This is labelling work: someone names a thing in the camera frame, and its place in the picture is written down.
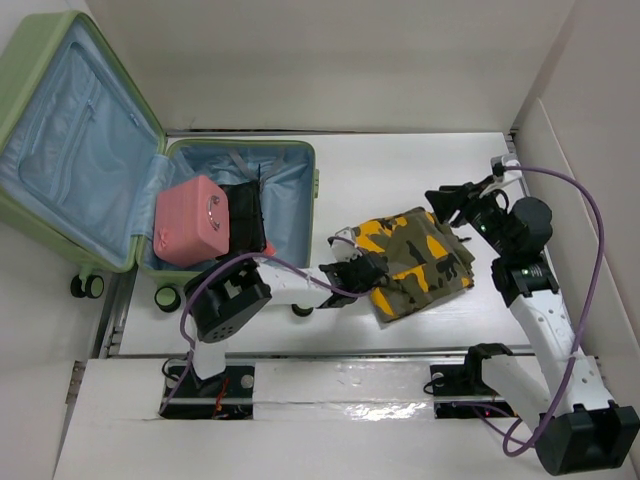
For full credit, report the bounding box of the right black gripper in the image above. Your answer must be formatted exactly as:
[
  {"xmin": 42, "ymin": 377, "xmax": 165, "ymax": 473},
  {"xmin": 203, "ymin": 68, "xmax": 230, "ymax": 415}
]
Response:
[{"xmin": 423, "ymin": 175, "xmax": 514, "ymax": 257}]

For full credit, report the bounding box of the camouflage garment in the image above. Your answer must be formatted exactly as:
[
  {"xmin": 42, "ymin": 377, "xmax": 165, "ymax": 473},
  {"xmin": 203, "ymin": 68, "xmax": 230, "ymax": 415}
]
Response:
[{"xmin": 330, "ymin": 207, "xmax": 475, "ymax": 324}]

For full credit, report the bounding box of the red white packet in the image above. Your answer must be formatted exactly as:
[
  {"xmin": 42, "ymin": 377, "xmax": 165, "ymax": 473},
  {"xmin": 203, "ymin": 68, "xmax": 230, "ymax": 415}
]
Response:
[{"xmin": 262, "ymin": 241, "xmax": 276, "ymax": 257}]

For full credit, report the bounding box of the black leather pouch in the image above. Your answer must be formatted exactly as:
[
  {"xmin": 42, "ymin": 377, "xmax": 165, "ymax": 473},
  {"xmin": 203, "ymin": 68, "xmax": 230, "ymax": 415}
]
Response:
[{"xmin": 221, "ymin": 181, "xmax": 267, "ymax": 253}]

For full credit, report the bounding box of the pink vanity case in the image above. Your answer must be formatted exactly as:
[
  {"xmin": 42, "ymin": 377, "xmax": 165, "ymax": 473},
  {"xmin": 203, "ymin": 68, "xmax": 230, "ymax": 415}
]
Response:
[{"xmin": 153, "ymin": 175, "xmax": 230, "ymax": 268}]

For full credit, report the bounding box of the green hard-shell suitcase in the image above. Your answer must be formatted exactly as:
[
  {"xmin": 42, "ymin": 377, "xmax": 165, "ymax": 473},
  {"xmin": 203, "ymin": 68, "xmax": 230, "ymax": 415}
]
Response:
[{"xmin": 1, "ymin": 10, "xmax": 319, "ymax": 299}]

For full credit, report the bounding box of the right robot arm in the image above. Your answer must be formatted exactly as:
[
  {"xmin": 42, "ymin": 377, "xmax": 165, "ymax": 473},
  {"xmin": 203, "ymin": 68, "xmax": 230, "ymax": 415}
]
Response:
[{"xmin": 425, "ymin": 181, "xmax": 639, "ymax": 475}]

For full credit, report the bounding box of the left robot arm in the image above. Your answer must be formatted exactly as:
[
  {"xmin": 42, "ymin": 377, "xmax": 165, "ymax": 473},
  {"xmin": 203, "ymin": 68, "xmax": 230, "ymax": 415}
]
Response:
[{"xmin": 168, "ymin": 252, "xmax": 388, "ymax": 398}]

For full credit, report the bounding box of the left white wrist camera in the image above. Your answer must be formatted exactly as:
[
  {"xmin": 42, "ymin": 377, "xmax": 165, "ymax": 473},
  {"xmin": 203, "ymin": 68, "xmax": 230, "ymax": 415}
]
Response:
[{"xmin": 328, "ymin": 236, "xmax": 362, "ymax": 262}]

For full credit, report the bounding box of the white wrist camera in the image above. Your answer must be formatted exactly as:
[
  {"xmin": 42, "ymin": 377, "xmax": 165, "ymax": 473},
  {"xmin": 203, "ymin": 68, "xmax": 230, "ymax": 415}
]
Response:
[
  {"xmin": 328, "ymin": 236, "xmax": 362, "ymax": 262},
  {"xmin": 480, "ymin": 153, "xmax": 522, "ymax": 197}
]

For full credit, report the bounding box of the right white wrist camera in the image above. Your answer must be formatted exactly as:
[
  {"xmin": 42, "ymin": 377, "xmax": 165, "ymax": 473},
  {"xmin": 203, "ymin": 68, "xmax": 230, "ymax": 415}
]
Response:
[{"xmin": 480, "ymin": 153, "xmax": 522, "ymax": 197}]

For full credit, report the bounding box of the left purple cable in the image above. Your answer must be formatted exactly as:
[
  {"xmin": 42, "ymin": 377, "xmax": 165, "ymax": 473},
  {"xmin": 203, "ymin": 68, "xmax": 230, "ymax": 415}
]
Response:
[{"xmin": 159, "ymin": 238, "xmax": 371, "ymax": 415}]

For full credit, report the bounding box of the metal mounting rail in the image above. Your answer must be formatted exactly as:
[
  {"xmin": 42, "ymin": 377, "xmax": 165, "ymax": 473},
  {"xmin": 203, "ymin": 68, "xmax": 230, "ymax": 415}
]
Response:
[{"xmin": 99, "ymin": 344, "xmax": 536, "ymax": 416}]

